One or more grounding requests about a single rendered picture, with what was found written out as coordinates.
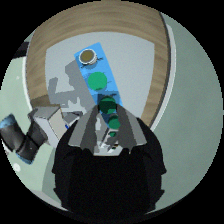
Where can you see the blue four-tube rack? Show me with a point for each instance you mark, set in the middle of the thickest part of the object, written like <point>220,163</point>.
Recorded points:
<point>101,65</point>

